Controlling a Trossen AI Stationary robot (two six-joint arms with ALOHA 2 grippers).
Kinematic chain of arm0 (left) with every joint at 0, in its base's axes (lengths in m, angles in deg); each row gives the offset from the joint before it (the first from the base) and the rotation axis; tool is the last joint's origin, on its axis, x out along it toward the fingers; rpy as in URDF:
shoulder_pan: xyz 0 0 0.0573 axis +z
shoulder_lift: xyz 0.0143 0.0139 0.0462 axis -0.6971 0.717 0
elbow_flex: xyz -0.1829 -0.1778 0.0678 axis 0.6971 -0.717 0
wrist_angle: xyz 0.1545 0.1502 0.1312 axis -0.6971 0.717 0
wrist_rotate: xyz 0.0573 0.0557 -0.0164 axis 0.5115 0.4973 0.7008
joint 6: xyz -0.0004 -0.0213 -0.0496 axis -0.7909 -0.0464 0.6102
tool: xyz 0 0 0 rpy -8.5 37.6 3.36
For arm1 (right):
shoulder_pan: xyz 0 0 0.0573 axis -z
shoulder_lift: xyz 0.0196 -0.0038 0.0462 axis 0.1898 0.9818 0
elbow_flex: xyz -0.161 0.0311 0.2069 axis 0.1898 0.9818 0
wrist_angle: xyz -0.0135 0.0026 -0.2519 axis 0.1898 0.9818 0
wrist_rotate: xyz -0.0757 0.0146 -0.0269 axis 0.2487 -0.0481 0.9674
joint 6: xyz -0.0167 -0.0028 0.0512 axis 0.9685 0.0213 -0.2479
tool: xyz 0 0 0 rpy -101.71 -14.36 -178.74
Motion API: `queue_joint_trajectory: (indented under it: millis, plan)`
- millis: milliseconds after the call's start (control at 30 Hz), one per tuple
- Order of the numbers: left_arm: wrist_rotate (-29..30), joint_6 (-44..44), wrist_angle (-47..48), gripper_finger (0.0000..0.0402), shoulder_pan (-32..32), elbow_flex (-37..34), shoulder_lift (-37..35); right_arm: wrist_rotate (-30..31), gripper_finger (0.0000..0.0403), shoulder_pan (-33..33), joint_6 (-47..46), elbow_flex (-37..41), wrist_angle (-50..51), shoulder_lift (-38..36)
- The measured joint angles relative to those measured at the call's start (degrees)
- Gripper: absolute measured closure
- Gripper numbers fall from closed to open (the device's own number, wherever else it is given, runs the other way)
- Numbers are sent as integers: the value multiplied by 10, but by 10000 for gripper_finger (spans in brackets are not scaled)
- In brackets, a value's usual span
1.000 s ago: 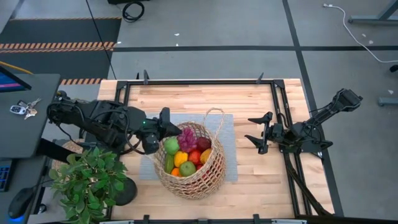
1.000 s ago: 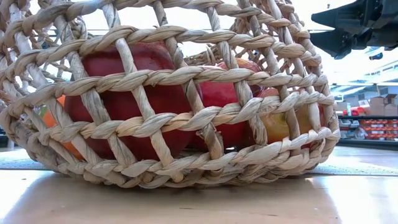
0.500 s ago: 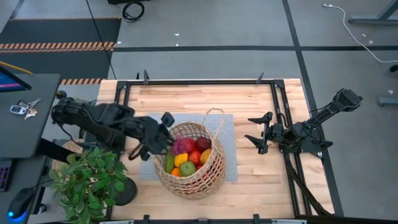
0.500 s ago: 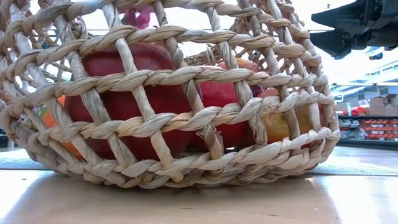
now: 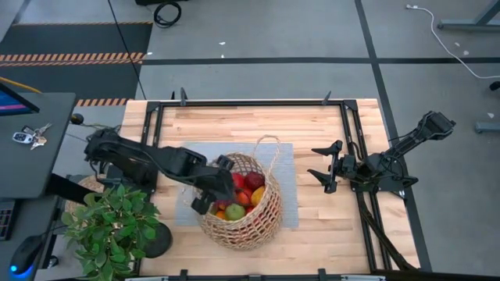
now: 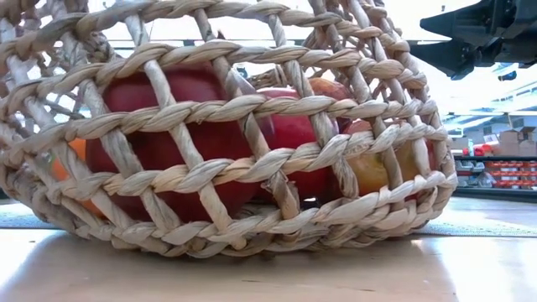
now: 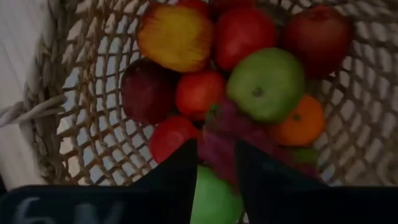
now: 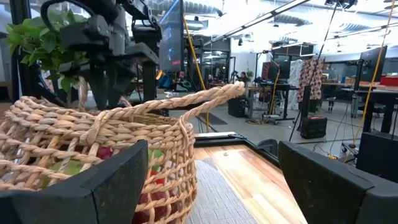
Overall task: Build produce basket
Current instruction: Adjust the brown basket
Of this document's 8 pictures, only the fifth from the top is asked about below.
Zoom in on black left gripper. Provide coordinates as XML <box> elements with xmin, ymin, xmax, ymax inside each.
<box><xmin>190</xmin><ymin>154</ymin><xmax>237</xmax><ymax>215</ymax></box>

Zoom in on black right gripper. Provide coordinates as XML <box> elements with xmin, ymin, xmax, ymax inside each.
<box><xmin>306</xmin><ymin>140</ymin><xmax>359</xmax><ymax>195</ymax></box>

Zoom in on red tomato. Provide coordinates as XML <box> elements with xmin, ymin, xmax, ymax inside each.
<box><xmin>235</xmin><ymin>189</ymin><xmax>253</xmax><ymax>207</ymax></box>

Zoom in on bright green apple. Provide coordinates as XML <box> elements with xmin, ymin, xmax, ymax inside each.
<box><xmin>224</xmin><ymin>203</ymin><xmax>247</xmax><ymax>222</ymax></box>

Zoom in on red yellow peach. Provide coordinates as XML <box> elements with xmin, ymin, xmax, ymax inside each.
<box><xmin>250</xmin><ymin>185</ymin><xmax>266</xmax><ymax>208</ymax></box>

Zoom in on woven wicker basket with handles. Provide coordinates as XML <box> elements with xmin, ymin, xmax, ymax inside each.
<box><xmin>190</xmin><ymin>134</ymin><xmax>284</xmax><ymax>251</ymax></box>

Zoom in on grey woven table mat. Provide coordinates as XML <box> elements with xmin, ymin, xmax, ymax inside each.
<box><xmin>174</xmin><ymin>140</ymin><xmax>300</xmax><ymax>229</ymax></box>

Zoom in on black plant pot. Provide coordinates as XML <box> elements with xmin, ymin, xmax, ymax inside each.
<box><xmin>142</xmin><ymin>221</ymin><xmax>174</xmax><ymax>259</ymax></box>

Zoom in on green leafy plant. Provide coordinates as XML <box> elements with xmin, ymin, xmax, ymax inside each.
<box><xmin>60</xmin><ymin>183</ymin><xmax>161</xmax><ymax>280</ymax></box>

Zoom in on round woven placemat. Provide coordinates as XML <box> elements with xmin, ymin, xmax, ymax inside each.
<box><xmin>64</xmin><ymin>175</ymin><xmax>118</xmax><ymax>214</ymax></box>

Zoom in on grey furniture foot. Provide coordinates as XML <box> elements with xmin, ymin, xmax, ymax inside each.
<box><xmin>474</xmin><ymin>121</ymin><xmax>500</xmax><ymax>134</ymax></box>

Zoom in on dark grey desk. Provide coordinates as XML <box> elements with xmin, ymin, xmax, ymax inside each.
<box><xmin>0</xmin><ymin>92</ymin><xmax>77</xmax><ymax>281</ymax></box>

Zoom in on black hazard-striped floor mat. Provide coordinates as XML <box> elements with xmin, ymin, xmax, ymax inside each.
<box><xmin>0</xmin><ymin>22</ymin><xmax>154</xmax><ymax>108</ymax></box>

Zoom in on key bunch with fob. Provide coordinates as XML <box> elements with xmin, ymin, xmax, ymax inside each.
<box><xmin>12</xmin><ymin>123</ymin><xmax>53</xmax><ymax>151</ymax></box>

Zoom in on black computer mouse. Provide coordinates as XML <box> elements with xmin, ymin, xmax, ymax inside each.
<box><xmin>8</xmin><ymin>233</ymin><xmax>45</xmax><ymax>276</ymax></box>

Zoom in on black keyboard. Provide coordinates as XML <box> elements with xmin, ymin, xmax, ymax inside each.
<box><xmin>0</xmin><ymin>198</ymin><xmax>19</xmax><ymax>242</ymax></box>

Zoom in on computer monitor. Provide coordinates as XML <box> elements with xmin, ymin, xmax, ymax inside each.
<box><xmin>0</xmin><ymin>82</ymin><xmax>41</xmax><ymax>117</ymax></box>

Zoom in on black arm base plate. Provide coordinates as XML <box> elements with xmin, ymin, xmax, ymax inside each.
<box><xmin>350</xmin><ymin>173</ymin><xmax>419</xmax><ymax>194</ymax></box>

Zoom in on black aluminium table frame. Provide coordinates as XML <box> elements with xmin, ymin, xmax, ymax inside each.
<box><xmin>132</xmin><ymin>88</ymin><xmax>421</xmax><ymax>281</ymax></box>

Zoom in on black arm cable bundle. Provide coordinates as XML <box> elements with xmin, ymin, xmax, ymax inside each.
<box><xmin>357</xmin><ymin>190</ymin><xmax>419</xmax><ymax>272</ymax></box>

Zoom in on black coiled cable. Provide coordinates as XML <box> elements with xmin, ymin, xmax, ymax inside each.
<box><xmin>152</xmin><ymin>1</ymin><xmax>183</xmax><ymax>29</ymax></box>

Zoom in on thin black floor cable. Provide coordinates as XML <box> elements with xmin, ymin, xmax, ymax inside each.
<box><xmin>107</xmin><ymin>0</ymin><xmax>147</xmax><ymax>100</ymax></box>

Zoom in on white floor cable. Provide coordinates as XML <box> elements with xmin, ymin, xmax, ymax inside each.
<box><xmin>405</xmin><ymin>3</ymin><xmax>500</xmax><ymax>80</ymax></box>

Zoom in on grey table leg frame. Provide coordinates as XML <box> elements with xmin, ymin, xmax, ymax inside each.
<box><xmin>436</xmin><ymin>0</ymin><xmax>500</xmax><ymax>33</ymax></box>

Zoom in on yellow cable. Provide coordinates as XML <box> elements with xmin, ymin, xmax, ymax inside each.
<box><xmin>0</xmin><ymin>76</ymin><xmax>43</xmax><ymax>94</ymax></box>

